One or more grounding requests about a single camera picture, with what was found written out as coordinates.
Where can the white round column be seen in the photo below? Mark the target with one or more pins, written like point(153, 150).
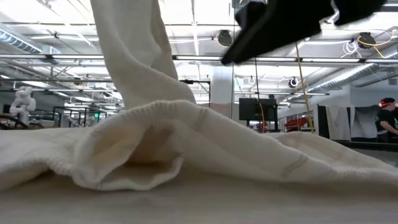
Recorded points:
point(222, 90)

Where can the person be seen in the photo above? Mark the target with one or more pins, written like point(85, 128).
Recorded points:
point(385, 119)

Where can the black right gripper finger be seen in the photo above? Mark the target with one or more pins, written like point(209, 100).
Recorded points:
point(250, 14)
point(286, 21)

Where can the black frame enclosure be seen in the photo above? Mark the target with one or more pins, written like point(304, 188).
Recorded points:
point(71, 108)

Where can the black monitor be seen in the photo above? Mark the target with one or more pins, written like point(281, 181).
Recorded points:
point(255, 109)

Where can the red object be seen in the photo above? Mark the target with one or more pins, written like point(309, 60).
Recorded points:
point(295, 123)

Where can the white hanging cloth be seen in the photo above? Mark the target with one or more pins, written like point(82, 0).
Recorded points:
point(339, 123)

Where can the grey hanging cloth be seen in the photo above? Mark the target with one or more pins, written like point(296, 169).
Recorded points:
point(363, 121)

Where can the white robot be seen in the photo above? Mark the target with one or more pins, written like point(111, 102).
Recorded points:
point(23, 102)

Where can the silver air duct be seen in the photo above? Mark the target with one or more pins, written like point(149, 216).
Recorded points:
point(18, 42)
point(348, 74)

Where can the plaid white beige towel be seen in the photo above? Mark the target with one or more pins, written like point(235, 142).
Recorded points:
point(186, 140)

